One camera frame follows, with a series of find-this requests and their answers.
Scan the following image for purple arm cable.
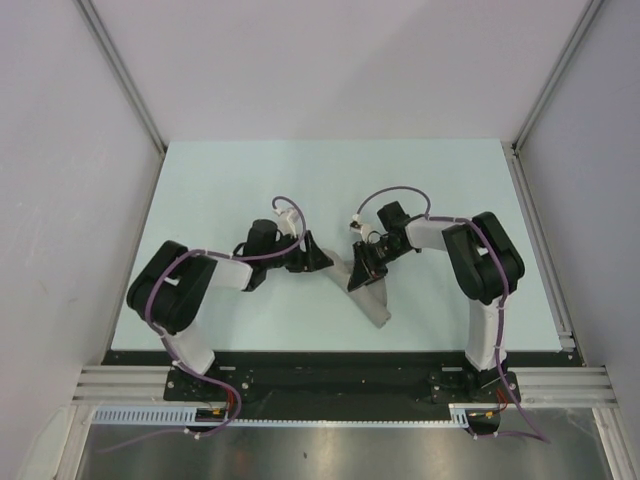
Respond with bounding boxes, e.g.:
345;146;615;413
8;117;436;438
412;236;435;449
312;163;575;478
355;185;551;445
97;195;307;454

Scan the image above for right aluminium corner post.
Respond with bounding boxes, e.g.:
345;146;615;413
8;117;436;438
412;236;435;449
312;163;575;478
512;0;606;149

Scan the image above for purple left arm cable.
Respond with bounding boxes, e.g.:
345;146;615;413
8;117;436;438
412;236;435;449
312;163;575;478
97;195;307;454

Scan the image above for white slotted cable duct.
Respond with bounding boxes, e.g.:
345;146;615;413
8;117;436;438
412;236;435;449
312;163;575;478
92;406;469;428

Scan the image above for left aluminium corner post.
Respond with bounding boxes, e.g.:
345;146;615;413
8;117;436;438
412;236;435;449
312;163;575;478
74;0;168;154

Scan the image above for grey cloth napkin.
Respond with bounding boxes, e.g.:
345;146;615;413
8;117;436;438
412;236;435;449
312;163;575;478
322;249;391;329

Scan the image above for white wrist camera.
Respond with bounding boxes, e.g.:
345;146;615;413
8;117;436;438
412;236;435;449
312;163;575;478
349;213;374;242
274;207;299;238

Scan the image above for aluminium corner post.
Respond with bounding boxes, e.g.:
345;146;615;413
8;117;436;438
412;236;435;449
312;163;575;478
74;0;168;154
512;0;606;149

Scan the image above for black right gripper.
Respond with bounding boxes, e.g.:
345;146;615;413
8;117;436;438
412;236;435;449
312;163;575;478
348;237;408;292

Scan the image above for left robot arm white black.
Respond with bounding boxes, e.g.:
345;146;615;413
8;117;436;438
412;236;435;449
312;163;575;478
126;219;334;400

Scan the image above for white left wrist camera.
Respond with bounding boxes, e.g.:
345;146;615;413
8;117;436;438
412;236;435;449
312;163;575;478
274;207;299;238

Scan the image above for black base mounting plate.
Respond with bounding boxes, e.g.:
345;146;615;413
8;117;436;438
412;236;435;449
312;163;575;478
103;351;583;422

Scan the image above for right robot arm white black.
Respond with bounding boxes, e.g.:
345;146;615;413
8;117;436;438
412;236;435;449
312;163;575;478
346;201;525;401

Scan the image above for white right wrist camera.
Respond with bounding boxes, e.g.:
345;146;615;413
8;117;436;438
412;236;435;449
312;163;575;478
349;213;374;242

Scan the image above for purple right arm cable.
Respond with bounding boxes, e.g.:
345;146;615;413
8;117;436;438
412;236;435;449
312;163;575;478
355;185;551;445

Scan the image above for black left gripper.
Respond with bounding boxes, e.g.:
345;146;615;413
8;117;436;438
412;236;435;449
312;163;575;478
263;230;333;273

